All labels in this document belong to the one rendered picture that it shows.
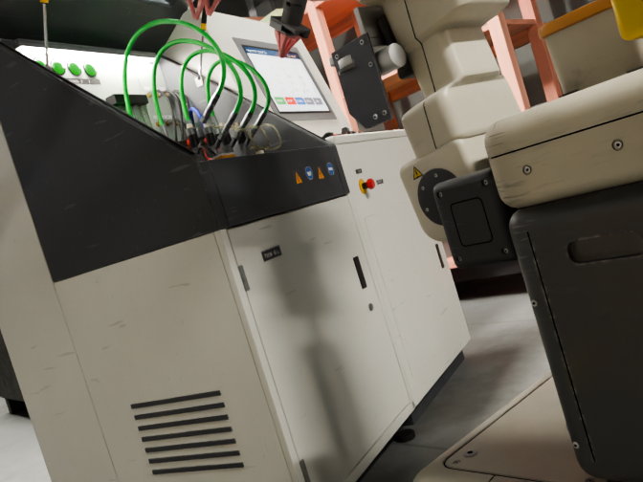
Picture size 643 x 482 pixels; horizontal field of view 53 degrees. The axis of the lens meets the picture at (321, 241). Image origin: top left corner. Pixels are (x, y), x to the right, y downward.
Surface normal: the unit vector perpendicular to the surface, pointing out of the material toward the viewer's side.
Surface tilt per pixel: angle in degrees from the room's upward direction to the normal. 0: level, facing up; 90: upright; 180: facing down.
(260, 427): 90
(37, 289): 90
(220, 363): 90
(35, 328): 90
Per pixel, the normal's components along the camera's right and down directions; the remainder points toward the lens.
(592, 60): -0.71, 0.29
